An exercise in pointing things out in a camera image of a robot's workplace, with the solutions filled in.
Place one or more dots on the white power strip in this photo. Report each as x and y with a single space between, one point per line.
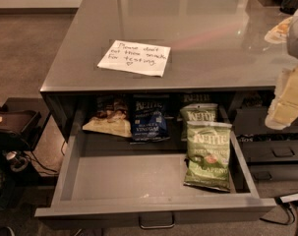
289 198

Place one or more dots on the metal drawer handle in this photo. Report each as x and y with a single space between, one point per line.
156 221

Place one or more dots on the front green jalapeno chip bag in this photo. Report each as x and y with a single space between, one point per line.
208 154

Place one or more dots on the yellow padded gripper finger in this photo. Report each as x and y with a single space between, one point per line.
280 116
290 92

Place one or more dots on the black cart at left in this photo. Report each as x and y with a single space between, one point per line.
23 122

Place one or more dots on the open grey top drawer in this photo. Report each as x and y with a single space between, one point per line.
106 182

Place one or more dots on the blue Kettle chip bag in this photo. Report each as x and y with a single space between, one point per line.
148 118

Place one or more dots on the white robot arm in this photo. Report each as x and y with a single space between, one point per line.
285 32

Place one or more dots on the white handwritten paper note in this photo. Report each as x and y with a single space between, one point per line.
138 58

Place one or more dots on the rear green Kettle chip bag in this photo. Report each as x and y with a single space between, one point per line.
197 112

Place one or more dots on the grey cabinet counter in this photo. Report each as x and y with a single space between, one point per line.
215 44

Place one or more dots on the brown and cream chip bag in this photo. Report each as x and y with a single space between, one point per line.
110 117

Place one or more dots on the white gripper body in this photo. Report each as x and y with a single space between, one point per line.
297 33

